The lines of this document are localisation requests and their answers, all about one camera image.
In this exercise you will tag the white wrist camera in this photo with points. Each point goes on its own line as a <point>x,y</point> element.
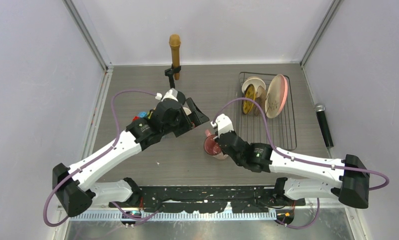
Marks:
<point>222,125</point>
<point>170,94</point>

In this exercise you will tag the colourful toy block stack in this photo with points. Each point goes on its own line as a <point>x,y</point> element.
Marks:
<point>143,115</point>

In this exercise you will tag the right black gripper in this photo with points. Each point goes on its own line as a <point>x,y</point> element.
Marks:
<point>233,132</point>

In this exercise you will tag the black handheld microphone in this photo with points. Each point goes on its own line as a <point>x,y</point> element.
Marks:
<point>323,124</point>

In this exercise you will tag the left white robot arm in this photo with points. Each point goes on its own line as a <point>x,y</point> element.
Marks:
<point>76,186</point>

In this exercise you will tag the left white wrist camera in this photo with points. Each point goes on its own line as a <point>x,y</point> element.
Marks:
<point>170,94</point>

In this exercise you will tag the plain pink mug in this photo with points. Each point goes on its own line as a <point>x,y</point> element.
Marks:
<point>187,111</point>

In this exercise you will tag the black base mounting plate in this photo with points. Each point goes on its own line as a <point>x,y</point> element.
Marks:
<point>208,199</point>

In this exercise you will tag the aluminium frame rail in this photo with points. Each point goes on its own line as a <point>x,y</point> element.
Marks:
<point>94,122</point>

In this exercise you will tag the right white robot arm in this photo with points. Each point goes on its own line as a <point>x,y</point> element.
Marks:
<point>344,179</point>

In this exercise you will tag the large pink cream plate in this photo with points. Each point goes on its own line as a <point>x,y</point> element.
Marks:
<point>276,96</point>

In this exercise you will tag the brown microphone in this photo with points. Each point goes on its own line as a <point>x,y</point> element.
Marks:
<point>175,43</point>

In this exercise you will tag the yellow plate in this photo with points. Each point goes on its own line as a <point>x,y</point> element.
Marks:
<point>250,94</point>

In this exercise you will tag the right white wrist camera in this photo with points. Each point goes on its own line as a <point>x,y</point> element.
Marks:
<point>222,125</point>

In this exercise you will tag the black wire dish rack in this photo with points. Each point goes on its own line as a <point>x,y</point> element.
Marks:
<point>252,128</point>

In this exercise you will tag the pink patterned mug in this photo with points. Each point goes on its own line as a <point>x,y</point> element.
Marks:
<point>212,148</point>

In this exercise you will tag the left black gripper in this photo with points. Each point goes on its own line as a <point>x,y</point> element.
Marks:
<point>196,117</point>

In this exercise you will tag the white ceramic bowl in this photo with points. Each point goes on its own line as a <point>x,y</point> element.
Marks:
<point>257,82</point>

